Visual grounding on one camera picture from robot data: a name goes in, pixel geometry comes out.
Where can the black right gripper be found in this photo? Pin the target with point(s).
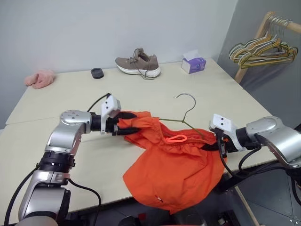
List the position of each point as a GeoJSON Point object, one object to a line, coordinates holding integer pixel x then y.
{"type": "Point", "coordinates": [229, 146]}

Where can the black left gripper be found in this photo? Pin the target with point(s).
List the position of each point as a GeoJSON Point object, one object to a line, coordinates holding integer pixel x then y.
{"type": "Point", "coordinates": [111, 126]}

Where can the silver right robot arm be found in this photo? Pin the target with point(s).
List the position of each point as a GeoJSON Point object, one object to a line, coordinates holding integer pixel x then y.
{"type": "Point", "coordinates": [272, 134]}

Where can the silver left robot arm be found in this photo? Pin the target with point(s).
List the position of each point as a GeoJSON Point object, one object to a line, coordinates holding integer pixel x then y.
{"type": "Point", "coordinates": [68, 139]}

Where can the brown sneaker with white sole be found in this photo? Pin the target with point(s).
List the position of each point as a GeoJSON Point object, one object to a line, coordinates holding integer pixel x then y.
{"type": "Point", "coordinates": [141, 63]}

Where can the wooden stick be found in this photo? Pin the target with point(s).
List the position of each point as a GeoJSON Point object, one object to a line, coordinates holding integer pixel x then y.
{"type": "Point", "coordinates": [247, 207]}

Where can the purple and white tissue box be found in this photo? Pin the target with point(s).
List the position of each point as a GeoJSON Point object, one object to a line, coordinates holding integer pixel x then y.
{"type": "Point", "coordinates": [194, 64]}

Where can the pink fluffy cloth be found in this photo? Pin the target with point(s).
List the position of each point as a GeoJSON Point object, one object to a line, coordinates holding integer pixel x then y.
{"type": "Point", "coordinates": [41, 80]}

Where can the bunch of hangers on rack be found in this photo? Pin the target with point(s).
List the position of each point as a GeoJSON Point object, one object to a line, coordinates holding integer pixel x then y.
{"type": "Point", "coordinates": [256, 43]}

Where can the wooden clothes rack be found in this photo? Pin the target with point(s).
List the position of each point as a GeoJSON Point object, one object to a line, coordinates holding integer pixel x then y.
{"type": "Point", "coordinates": [261, 30]}

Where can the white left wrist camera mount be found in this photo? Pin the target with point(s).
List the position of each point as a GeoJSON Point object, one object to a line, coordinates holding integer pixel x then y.
{"type": "Point", "coordinates": [110, 103]}

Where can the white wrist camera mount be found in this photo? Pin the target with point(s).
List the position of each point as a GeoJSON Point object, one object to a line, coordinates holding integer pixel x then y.
{"type": "Point", "coordinates": [222, 122]}
{"type": "Point", "coordinates": [110, 103]}

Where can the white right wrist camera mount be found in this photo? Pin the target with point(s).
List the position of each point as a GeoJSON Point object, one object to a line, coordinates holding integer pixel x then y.
{"type": "Point", "coordinates": [222, 122]}

